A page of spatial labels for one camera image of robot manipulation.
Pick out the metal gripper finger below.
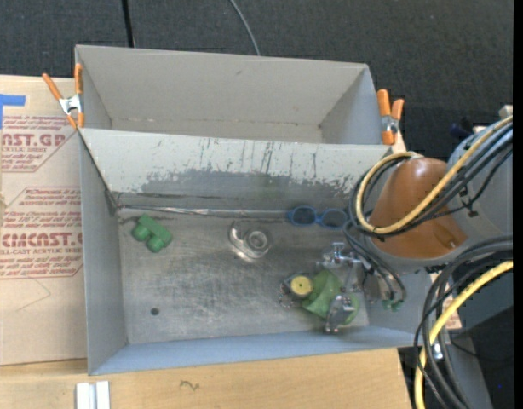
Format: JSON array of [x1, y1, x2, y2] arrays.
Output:
[[315, 241, 362, 271], [324, 294, 359, 335]]

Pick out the green and yellow toy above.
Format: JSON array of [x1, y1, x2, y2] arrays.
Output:
[[279, 268, 361, 326]]

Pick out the blue sunglasses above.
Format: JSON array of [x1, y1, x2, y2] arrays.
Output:
[[285, 204, 350, 230]]

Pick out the clear glass thing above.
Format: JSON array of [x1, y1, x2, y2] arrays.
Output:
[[228, 222, 272, 262]]

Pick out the grey metal bin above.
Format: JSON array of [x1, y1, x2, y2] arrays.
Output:
[[73, 43, 429, 377]]

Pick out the green toy car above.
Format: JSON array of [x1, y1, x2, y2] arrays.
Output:
[[130, 213, 175, 254]]

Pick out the brown cardboard board red print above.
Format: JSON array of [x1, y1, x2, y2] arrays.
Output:
[[0, 73, 90, 368]]

